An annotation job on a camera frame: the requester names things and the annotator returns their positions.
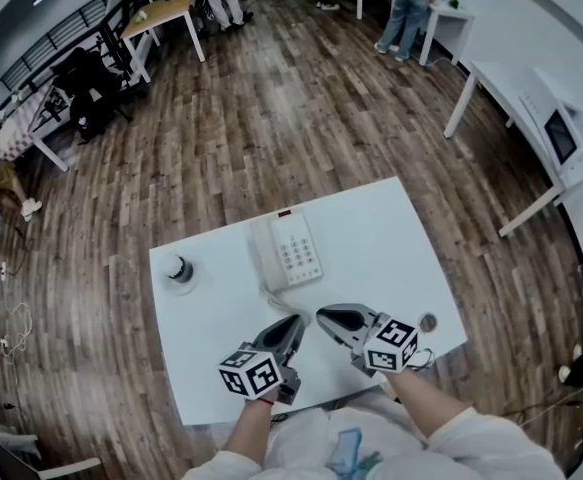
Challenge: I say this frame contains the black metal railing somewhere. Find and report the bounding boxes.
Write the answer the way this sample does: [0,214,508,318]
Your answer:
[0,0,140,97]

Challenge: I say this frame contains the white coiled telephone cord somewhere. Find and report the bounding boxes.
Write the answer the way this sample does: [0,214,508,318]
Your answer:
[258,285,313,327]

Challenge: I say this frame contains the long white side table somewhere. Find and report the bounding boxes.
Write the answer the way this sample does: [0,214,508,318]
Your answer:
[442,59,572,239]

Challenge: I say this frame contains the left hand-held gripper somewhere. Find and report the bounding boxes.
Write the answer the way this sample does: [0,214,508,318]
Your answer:
[217,313,309,406]

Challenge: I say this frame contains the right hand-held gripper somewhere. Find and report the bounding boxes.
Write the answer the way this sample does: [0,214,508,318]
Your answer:
[315,303,420,378]

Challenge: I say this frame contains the black office chair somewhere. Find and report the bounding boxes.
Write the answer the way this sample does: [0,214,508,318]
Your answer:
[51,46,135,143]

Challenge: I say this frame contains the table with checkered cloth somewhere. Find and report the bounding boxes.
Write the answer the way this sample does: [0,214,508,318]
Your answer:
[0,81,75,173]

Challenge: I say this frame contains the white and black round device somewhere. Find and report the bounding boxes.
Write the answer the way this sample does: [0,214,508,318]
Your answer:
[157,252,201,297]

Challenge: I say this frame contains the white telephone handset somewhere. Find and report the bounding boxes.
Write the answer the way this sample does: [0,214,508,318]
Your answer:
[249,217,290,294]

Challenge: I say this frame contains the white cables on floor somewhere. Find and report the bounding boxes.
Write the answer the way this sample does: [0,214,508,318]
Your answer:
[0,301,35,357]

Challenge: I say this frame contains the small white side table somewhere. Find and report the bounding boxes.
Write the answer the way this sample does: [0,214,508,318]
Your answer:
[417,0,477,68]

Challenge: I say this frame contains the person's right forearm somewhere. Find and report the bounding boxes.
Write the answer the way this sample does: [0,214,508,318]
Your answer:
[384,367,478,444]

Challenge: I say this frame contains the person's left forearm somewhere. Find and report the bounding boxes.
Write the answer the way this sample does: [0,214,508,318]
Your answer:
[219,396,278,465]

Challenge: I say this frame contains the wooden desk with white legs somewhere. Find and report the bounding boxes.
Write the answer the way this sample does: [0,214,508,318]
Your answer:
[119,0,207,85]

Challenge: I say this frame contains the white microwave oven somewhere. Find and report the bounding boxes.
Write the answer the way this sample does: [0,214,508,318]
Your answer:
[517,66,583,190]

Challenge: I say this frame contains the person's white clothing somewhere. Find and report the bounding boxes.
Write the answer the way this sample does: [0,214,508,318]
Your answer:
[180,392,567,480]

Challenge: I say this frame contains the thin gripper cable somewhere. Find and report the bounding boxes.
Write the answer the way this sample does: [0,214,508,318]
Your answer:
[409,348,436,371]

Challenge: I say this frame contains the grey chair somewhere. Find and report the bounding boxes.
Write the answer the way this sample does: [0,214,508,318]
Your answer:
[0,417,103,480]

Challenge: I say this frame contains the blue lanyard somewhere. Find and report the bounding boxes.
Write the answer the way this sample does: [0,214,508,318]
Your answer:
[326,428,383,480]

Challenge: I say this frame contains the white telephone base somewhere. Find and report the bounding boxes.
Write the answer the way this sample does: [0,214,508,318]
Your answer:
[269,212,324,290]

